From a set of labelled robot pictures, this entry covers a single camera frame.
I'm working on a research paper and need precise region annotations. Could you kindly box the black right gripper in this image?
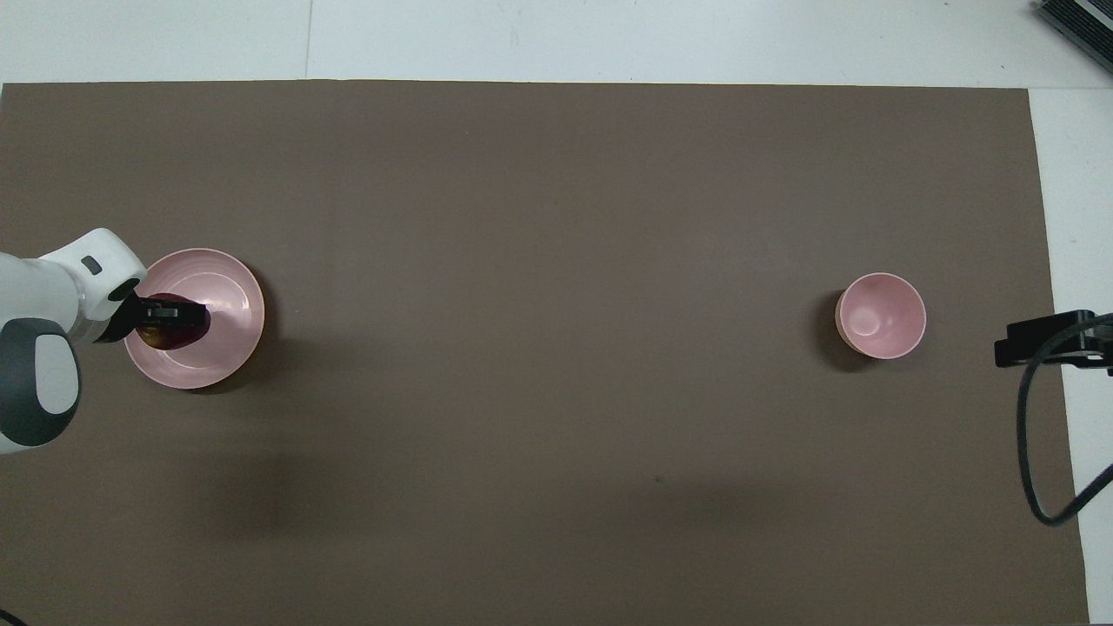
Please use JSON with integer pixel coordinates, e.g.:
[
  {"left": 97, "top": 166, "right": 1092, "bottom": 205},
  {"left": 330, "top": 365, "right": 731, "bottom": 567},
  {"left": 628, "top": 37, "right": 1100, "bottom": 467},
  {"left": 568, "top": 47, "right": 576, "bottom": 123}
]
[{"left": 995, "top": 310, "right": 1113, "bottom": 376}]

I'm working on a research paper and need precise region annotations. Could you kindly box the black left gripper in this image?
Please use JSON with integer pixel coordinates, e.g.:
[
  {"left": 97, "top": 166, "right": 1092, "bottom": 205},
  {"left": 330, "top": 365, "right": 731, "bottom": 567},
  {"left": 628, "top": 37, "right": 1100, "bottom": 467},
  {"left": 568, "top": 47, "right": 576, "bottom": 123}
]
[{"left": 106, "top": 294, "right": 210, "bottom": 343}]

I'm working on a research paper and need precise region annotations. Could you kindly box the dark red apple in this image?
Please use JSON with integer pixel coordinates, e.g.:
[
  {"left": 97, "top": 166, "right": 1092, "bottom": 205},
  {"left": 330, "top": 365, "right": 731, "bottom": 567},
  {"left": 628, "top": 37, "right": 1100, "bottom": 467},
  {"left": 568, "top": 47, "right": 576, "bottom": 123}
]
[{"left": 137, "top": 295, "right": 212, "bottom": 352}]

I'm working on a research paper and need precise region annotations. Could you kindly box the pink plate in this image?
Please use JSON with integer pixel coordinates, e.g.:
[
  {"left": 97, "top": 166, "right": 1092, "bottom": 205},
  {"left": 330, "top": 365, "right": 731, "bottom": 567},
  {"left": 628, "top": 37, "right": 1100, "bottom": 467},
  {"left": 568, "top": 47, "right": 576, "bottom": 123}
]
[{"left": 123, "top": 248, "right": 266, "bottom": 390}]

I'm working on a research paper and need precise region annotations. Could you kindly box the pink bowl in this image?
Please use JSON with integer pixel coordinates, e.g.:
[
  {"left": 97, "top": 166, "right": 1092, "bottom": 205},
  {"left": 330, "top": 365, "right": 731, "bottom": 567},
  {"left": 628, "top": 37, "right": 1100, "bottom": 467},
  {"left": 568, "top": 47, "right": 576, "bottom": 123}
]
[{"left": 835, "top": 271, "right": 928, "bottom": 361}]

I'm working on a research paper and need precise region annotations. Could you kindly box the dark grey ribbed device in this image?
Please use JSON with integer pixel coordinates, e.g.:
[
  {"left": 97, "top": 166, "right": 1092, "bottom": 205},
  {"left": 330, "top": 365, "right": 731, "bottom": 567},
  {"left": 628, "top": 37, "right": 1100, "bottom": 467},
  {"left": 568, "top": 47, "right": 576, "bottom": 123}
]
[{"left": 1033, "top": 0, "right": 1113, "bottom": 53}]

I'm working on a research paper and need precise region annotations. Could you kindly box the brown table mat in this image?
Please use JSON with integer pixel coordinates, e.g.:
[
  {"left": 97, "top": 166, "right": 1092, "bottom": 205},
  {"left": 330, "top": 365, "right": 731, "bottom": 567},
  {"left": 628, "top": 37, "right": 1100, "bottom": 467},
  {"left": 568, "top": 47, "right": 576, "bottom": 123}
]
[{"left": 0, "top": 79, "right": 1090, "bottom": 626}]

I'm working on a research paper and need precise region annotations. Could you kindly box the black right arm gripper cable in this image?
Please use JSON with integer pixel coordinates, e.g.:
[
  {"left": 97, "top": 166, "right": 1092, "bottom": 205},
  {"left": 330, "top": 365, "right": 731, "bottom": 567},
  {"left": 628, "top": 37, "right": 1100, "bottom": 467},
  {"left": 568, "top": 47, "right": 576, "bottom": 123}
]
[{"left": 1016, "top": 311, "right": 1113, "bottom": 526}]

